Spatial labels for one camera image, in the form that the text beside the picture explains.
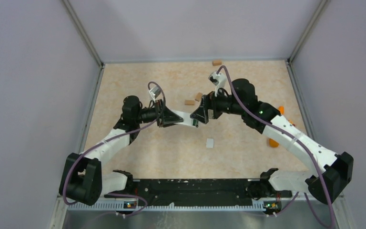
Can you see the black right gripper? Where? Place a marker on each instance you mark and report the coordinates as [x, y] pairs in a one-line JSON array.
[[208, 102]]

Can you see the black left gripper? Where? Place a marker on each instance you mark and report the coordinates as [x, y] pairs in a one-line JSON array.
[[166, 117]]

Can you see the green battery long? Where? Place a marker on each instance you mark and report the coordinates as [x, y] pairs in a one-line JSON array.
[[195, 123]]

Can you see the white remote control with buttons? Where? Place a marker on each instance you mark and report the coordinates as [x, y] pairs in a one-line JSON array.
[[186, 120]]

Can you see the white remote battery cover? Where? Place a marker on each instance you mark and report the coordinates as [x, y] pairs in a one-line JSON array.
[[209, 143]]

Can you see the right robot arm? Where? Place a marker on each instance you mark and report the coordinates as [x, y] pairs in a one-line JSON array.
[[328, 172]]

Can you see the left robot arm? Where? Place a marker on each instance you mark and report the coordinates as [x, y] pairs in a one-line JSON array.
[[82, 179]]

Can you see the tan wooden block left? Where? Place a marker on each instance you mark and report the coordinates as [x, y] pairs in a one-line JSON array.
[[189, 102]]

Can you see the tan wooden block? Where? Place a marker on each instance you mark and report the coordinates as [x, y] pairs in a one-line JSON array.
[[198, 97], [189, 102], [217, 62]]

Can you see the tan wooden block right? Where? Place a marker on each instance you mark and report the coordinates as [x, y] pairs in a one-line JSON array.
[[198, 97]]

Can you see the tan wooden block far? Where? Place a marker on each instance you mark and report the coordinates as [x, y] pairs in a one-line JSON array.
[[217, 62]]

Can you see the orange toy carrot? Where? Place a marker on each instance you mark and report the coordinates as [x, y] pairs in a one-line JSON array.
[[272, 143]]

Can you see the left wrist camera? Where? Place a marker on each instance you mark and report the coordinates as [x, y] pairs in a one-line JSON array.
[[154, 93]]

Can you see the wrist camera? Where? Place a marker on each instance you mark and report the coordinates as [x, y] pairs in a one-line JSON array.
[[219, 80], [154, 93]]

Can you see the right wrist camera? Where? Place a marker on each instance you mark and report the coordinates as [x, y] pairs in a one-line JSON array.
[[219, 80]]

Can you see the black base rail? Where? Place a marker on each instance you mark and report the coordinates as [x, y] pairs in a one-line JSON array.
[[202, 192]]

